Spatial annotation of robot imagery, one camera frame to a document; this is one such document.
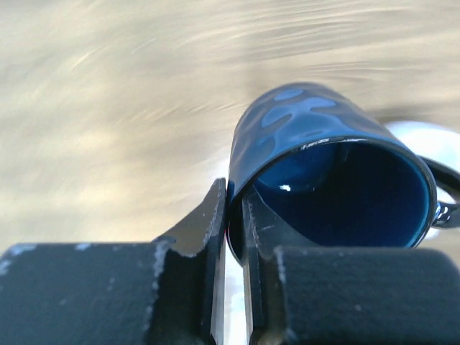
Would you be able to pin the glossy dark blue mug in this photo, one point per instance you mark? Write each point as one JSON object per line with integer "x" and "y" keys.
{"x": 334, "y": 175}

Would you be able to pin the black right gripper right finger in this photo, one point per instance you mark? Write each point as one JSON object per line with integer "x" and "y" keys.
{"x": 300, "y": 294}

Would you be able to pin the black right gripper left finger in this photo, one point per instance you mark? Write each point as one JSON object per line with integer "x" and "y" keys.
{"x": 166, "y": 291}

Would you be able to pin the cream round mug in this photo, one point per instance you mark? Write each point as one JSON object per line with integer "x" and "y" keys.
{"x": 433, "y": 141}

